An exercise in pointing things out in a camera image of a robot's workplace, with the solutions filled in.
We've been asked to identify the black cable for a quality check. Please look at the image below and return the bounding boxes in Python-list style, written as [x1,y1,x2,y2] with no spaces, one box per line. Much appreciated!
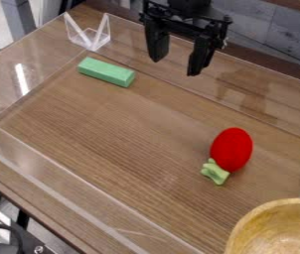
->
[0,222,25,254]

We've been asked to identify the wooden bowl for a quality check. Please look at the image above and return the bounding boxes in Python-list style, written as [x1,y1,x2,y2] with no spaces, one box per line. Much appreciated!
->
[224,198,300,254]

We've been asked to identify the black device with screw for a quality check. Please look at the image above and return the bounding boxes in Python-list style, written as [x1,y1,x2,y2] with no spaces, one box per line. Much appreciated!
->
[0,229,56,254]

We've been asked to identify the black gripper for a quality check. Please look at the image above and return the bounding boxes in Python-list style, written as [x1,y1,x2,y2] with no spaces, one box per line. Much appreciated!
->
[139,0,231,76]

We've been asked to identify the clear acrylic tray walls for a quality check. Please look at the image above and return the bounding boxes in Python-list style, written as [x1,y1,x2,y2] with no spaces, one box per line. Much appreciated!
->
[0,7,300,254]

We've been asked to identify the green rectangular block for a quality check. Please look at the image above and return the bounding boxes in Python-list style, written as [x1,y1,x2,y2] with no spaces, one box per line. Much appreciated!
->
[76,58,135,87]

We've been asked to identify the red plush fruit green stem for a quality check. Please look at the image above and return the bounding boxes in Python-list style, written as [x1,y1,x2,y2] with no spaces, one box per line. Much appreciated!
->
[200,127,252,186]

